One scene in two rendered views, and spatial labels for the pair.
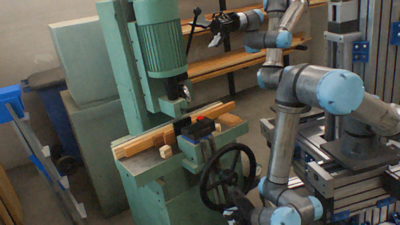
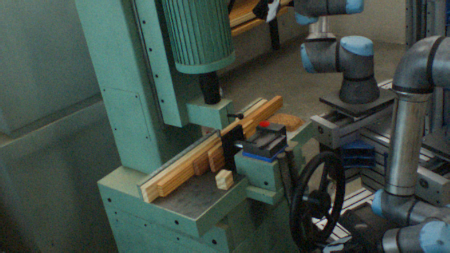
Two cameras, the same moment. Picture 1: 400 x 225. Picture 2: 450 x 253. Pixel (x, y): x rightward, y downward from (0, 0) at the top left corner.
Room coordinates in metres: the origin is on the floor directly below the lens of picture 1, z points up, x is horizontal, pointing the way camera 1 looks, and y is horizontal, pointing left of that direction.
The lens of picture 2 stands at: (-0.09, 0.45, 1.71)
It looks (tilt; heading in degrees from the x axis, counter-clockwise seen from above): 26 degrees down; 345
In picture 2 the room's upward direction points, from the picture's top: 10 degrees counter-clockwise
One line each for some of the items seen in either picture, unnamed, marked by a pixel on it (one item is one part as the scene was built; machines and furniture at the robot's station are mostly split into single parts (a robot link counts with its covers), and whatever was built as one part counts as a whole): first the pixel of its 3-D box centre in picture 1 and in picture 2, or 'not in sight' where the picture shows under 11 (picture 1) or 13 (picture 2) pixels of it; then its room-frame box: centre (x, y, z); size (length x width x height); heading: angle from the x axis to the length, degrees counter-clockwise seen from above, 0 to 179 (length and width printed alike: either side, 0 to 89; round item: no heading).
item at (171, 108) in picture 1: (173, 106); (211, 113); (1.34, 0.12, 1.03); 0.14 x 0.07 x 0.09; 32
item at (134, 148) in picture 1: (185, 126); (227, 140); (1.34, 0.08, 0.92); 0.62 x 0.02 x 0.04; 122
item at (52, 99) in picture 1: (72, 116); not in sight; (2.91, 1.25, 0.48); 0.64 x 0.54 x 0.97; 118
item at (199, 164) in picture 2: (175, 132); (219, 150); (1.29, 0.12, 0.92); 0.23 x 0.02 x 0.04; 122
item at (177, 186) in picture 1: (172, 150); (201, 179); (1.43, 0.17, 0.76); 0.57 x 0.45 x 0.09; 32
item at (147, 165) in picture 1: (190, 147); (247, 168); (1.23, 0.06, 0.87); 0.61 x 0.30 x 0.06; 122
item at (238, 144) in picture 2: (187, 130); (241, 145); (1.23, 0.07, 0.95); 0.09 x 0.07 x 0.09; 122
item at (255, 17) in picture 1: (250, 19); not in sight; (1.47, -0.30, 1.34); 0.11 x 0.08 x 0.09; 123
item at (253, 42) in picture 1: (255, 40); (311, 5); (1.46, -0.31, 1.25); 0.11 x 0.08 x 0.11; 52
